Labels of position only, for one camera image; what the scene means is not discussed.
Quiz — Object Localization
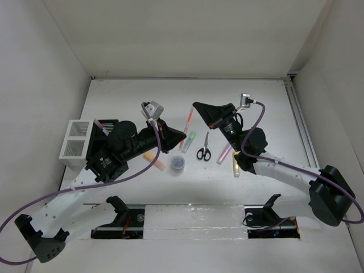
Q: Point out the green highlighter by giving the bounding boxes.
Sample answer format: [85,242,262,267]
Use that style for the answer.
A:
[181,131,197,154]

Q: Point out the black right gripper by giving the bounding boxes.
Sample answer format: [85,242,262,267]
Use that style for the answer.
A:
[193,102,243,152]

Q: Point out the black desk organizer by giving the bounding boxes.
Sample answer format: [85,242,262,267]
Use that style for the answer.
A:
[86,119,119,161]

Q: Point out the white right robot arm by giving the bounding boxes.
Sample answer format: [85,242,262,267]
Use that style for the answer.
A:
[193,102,360,229]

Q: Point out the purple highlighter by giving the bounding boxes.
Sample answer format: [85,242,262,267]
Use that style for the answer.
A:
[216,143,231,165]

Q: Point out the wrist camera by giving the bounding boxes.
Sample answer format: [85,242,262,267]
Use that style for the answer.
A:
[240,93,254,109]
[141,101,164,121]

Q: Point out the black left rest bracket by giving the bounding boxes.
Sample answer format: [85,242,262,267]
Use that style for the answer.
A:
[90,196,145,239]

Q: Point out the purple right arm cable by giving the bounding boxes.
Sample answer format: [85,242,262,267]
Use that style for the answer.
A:
[241,101,364,228]

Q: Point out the orange highlighter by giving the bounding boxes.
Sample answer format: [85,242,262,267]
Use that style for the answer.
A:
[143,152,166,171]

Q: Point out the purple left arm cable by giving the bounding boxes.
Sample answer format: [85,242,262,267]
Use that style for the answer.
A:
[0,102,167,265]

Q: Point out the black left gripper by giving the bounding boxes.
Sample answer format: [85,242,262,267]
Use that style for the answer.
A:
[123,117,185,162]

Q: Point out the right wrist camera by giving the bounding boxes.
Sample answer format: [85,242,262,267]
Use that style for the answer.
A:
[240,93,254,109]

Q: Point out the yellow highlighter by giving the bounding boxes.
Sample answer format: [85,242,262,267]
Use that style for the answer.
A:
[232,151,240,177]

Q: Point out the pink red marker pen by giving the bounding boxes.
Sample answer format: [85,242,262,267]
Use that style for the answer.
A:
[93,119,109,136]

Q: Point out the white desk organizer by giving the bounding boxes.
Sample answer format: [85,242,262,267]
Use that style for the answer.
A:
[59,119,93,170]

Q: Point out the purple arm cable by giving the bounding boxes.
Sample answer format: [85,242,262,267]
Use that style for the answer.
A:
[0,102,167,265]
[241,101,364,228]

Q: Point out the black handled scissors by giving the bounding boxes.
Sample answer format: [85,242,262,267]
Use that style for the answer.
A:
[196,132,211,162]

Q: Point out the blue ballpoint pen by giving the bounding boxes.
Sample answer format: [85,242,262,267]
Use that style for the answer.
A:
[95,121,109,136]

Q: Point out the orange marker pen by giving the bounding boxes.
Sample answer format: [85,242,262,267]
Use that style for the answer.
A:
[179,106,194,151]

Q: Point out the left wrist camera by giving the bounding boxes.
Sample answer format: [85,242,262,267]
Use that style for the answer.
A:
[141,101,164,121]

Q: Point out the jar of rubber bands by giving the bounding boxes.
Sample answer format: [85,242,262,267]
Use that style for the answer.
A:
[171,156,185,176]

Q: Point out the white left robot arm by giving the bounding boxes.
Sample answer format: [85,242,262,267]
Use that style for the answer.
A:
[15,119,186,263]

